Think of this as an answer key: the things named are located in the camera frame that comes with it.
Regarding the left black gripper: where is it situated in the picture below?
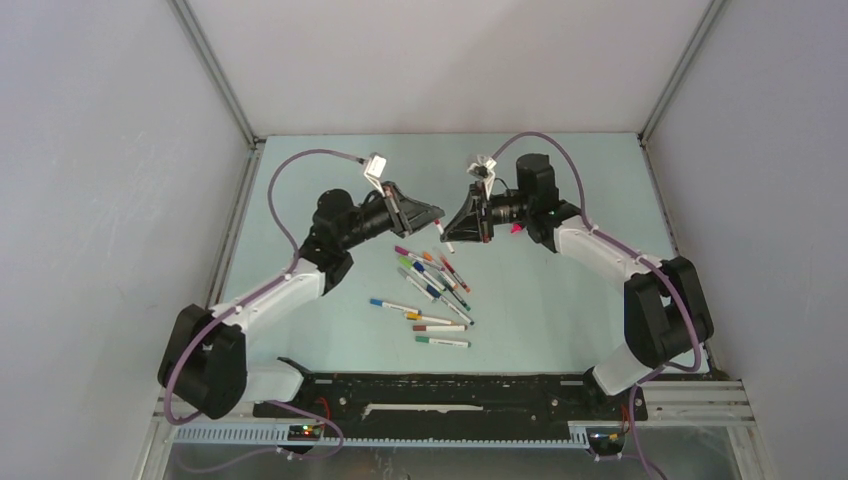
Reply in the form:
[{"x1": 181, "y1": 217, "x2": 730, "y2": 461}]
[{"x1": 336, "y1": 178, "x2": 439, "y2": 249}]

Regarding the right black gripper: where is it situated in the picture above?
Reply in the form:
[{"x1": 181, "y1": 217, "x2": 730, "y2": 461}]
[{"x1": 442, "y1": 186, "x2": 532, "y2": 248}]

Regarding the red capped white marker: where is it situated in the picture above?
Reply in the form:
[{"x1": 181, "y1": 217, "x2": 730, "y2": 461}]
[{"x1": 433, "y1": 219, "x2": 457, "y2": 255}]

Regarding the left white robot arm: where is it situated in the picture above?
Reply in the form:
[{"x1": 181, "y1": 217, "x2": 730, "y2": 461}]
[{"x1": 157, "y1": 181, "x2": 444, "y2": 419}]

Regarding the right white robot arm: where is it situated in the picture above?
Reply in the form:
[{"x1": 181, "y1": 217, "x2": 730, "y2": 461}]
[{"x1": 441, "y1": 153, "x2": 714, "y2": 418}]

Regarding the red gel pen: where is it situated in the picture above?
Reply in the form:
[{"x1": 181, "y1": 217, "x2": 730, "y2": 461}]
[{"x1": 437, "y1": 251, "x2": 471, "y2": 293}]

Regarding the green gel pen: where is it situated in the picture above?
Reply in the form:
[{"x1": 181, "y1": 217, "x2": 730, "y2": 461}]
[{"x1": 441, "y1": 281, "x2": 471, "y2": 311}]

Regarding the grey capped marker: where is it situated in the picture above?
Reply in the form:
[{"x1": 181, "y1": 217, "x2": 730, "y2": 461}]
[{"x1": 397, "y1": 267, "x2": 436, "y2": 303}]

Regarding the light blue capped marker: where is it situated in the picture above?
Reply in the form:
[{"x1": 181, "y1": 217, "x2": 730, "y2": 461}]
[{"x1": 369, "y1": 298, "x2": 422, "y2": 315}]

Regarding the yellow capped marker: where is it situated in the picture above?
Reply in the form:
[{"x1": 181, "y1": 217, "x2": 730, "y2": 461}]
[{"x1": 404, "y1": 312, "x2": 455, "y2": 326}]

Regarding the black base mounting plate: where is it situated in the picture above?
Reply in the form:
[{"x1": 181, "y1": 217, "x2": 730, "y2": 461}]
[{"x1": 292, "y1": 373, "x2": 648, "y2": 439}]

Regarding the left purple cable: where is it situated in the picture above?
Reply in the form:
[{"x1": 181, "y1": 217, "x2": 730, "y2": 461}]
[{"x1": 162, "y1": 148, "x2": 369, "y2": 461}]

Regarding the purple cable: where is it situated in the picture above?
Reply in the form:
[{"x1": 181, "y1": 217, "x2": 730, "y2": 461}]
[
  {"x1": 162, "y1": 148, "x2": 369, "y2": 461},
  {"x1": 490, "y1": 131, "x2": 704, "y2": 480}
]

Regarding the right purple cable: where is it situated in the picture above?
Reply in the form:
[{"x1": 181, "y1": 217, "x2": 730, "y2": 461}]
[{"x1": 490, "y1": 131, "x2": 704, "y2": 480}]

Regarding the grey cable duct rail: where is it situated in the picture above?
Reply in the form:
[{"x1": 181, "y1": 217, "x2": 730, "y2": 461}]
[{"x1": 173, "y1": 423, "x2": 622, "y2": 450}]

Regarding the right aluminium frame post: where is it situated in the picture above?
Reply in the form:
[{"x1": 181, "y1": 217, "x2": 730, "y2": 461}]
[{"x1": 638, "y1": 0, "x2": 730, "y2": 148}]

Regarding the aluminium frame post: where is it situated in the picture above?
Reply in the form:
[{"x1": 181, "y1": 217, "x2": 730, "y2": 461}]
[
  {"x1": 167, "y1": 0, "x2": 264, "y2": 306},
  {"x1": 638, "y1": 0, "x2": 730, "y2": 148}
]

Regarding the left aluminium frame post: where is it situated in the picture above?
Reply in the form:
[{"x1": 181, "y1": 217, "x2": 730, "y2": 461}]
[{"x1": 167, "y1": 0, "x2": 264, "y2": 306}]

